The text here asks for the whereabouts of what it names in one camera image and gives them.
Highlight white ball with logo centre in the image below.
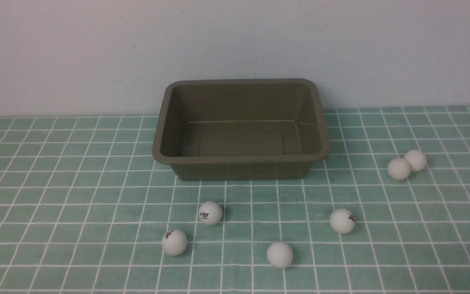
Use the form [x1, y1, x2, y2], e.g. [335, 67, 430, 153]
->
[198, 201, 223, 225]

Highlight olive green plastic bin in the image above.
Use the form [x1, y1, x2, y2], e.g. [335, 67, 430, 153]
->
[152, 78, 330, 182]

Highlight plain white ball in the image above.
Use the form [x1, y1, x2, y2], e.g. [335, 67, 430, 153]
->
[387, 158, 412, 180]
[266, 242, 294, 269]
[403, 149, 427, 172]

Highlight white ball with logo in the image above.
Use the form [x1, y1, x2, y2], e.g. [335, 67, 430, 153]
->
[198, 201, 223, 225]
[162, 229, 188, 256]
[329, 209, 356, 234]

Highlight green checkered table cloth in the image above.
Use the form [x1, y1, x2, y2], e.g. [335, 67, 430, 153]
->
[0, 105, 470, 294]

